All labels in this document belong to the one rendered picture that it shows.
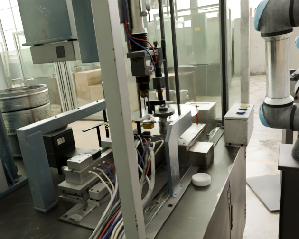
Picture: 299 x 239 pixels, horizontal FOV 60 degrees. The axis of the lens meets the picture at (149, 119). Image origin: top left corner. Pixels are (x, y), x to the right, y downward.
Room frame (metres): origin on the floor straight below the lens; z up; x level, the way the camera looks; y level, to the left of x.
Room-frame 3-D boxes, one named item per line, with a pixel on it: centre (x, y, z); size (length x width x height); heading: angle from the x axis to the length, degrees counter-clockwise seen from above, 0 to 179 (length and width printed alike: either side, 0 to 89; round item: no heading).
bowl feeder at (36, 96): (1.41, 0.69, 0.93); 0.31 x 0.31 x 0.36
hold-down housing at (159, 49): (1.12, -0.06, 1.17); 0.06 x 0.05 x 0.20; 142
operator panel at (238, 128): (1.29, -0.47, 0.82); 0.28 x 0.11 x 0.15; 151
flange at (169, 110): (1.19, -0.07, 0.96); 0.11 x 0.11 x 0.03
